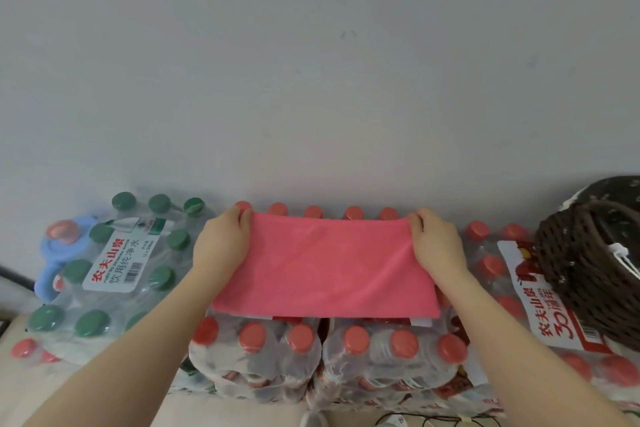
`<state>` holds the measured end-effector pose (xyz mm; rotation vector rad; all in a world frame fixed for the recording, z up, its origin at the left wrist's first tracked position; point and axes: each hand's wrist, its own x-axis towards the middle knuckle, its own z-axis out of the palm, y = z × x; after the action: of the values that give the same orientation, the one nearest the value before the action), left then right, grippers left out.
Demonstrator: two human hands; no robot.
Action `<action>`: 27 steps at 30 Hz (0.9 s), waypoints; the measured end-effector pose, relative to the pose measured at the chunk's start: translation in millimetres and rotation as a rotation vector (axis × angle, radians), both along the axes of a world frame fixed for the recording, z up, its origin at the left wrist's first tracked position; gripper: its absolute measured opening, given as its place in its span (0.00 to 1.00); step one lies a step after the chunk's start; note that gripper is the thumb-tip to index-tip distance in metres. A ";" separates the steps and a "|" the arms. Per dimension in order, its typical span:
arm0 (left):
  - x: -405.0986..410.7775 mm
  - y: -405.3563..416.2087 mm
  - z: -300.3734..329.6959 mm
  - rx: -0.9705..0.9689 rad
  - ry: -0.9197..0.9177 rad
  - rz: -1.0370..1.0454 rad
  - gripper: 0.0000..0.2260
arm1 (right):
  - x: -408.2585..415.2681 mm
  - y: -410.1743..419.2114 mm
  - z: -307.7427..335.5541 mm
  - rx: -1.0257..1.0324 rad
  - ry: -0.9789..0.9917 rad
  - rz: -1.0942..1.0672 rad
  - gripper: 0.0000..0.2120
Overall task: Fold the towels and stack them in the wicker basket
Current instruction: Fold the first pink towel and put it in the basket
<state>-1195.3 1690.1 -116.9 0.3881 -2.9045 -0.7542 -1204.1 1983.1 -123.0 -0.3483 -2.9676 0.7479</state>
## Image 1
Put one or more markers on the brown woven basket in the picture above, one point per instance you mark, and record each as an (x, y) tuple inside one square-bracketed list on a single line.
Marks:
[(575, 261)]

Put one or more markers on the blue lidded water jug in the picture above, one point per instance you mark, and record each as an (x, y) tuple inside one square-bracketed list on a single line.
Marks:
[(44, 286)]

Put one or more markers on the person's left forearm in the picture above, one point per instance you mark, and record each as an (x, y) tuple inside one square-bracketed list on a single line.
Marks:
[(140, 356)]

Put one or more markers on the person's right forearm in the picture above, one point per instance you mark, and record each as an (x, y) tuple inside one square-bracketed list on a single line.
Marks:
[(525, 356)]

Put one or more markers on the person's left hand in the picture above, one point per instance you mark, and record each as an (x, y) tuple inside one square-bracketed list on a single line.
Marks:
[(222, 246)]

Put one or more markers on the pink towel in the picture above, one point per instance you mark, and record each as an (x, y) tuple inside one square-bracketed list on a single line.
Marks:
[(325, 271)]

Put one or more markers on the stack of bottled water packs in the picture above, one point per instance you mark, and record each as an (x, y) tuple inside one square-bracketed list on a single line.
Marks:
[(380, 371)]

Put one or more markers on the person's right hand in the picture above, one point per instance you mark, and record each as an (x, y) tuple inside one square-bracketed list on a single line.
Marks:
[(437, 246)]

